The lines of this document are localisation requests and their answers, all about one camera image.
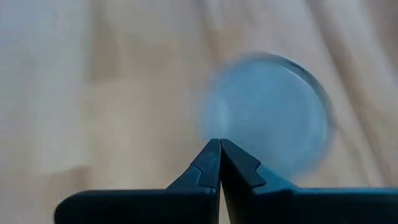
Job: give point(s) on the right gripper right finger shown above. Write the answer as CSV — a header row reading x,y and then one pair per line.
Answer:
x,y
295,207

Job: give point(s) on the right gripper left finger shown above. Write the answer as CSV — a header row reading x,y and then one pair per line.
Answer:
x,y
140,207

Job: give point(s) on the green albacore tuna can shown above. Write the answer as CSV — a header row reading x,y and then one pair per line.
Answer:
x,y
270,115

